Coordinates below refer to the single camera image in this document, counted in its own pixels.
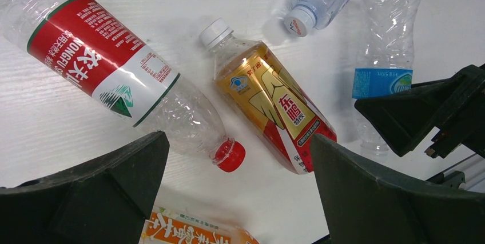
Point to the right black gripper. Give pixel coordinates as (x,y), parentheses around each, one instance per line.
(454,105)

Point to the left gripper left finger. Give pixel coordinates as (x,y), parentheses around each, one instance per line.
(104,200)

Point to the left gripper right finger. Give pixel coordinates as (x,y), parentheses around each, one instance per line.
(367,202)

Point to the blue label clear bottle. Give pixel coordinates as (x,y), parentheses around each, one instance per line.
(386,51)

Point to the orange tea bottle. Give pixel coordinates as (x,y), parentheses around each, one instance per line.
(166,225)

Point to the gold red energy drink bottle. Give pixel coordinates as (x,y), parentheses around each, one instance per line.
(252,79)

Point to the red Nongfu label bottle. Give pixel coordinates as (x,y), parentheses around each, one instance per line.
(90,48)

